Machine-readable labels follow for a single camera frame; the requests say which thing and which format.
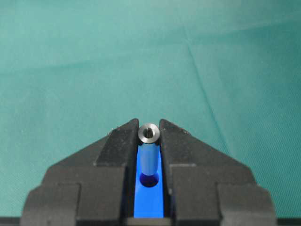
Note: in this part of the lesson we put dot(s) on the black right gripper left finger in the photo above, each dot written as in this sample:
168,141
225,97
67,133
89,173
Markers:
92,187

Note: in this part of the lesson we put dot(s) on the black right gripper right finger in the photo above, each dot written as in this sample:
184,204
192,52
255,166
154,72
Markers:
206,187

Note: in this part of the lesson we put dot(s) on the green cloth mat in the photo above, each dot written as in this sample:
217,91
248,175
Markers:
227,71

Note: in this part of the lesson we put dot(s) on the small metal shaft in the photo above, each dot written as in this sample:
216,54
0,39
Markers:
149,136

